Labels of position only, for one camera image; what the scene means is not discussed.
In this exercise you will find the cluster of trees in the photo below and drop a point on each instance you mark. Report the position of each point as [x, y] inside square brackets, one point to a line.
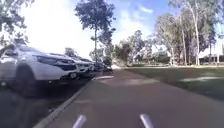
[131, 48]

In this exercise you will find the white car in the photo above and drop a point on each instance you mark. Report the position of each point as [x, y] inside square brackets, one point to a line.
[84, 66]
[36, 68]

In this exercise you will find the reddish brown paved path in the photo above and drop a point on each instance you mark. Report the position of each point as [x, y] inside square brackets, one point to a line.
[133, 103]

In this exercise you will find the tall thin-trunked tree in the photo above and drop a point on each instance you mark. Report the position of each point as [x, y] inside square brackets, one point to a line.
[95, 16]

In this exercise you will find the robot's own part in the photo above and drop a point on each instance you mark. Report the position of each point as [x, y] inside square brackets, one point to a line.
[79, 122]
[146, 121]

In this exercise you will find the pale concrete kerb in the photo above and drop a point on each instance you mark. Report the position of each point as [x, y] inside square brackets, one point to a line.
[57, 112]

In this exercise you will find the green grass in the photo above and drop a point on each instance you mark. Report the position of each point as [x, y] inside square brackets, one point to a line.
[190, 78]

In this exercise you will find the row of tall trees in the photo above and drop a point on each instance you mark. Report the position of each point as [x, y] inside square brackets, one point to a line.
[195, 26]

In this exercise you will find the dark car park ground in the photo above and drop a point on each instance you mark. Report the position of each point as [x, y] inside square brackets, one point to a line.
[23, 110]

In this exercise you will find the low building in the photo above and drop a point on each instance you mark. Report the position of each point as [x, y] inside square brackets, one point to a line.
[213, 55]

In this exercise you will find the group of dark trees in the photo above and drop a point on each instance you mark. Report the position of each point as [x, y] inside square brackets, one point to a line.
[11, 16]

